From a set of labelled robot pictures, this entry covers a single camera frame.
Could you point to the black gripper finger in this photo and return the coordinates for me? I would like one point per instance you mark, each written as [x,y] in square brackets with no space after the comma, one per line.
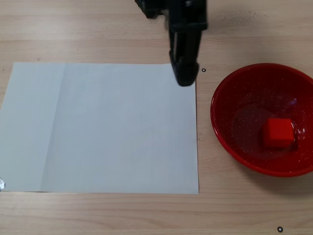
[174,61]
[189,61]

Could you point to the black 3D-printed gripper body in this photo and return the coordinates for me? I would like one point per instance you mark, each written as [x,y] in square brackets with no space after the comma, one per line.
[187,27]

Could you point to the red cube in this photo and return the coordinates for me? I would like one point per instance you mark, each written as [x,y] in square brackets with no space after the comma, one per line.
[277,133]

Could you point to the red speckled bowl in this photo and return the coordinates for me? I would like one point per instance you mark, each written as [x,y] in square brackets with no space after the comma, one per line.
[244,98]

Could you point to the white paper sheet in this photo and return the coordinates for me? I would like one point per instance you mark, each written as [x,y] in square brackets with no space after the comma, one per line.
[73,127]

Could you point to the grey tape piece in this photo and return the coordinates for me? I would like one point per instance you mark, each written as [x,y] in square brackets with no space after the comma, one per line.
[2,184]

